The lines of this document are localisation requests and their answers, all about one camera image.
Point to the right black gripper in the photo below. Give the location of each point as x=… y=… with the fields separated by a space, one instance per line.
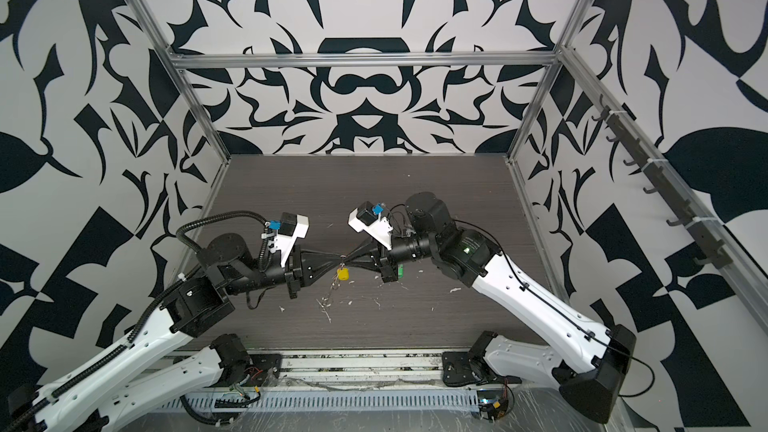
x=377 y=249

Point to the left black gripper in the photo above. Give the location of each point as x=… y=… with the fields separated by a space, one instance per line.
x=297 y=263

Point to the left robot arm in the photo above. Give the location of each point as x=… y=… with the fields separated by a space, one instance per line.
x=111 y=390

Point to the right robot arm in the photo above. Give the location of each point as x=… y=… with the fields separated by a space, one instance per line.
x=586 y=361

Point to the small circuit board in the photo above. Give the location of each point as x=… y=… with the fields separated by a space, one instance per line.
x=494 y=404

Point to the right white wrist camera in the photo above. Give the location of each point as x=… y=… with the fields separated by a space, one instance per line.
x=371 y=219

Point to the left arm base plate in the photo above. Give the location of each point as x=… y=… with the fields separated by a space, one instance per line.
x=263 y=369

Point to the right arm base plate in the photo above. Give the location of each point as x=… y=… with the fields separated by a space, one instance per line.
x=460 y=369

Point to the white slotted cable duct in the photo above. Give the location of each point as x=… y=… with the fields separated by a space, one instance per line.
x=458 y=400

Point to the black wall hook rail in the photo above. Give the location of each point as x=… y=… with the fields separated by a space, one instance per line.
x=665 y=182

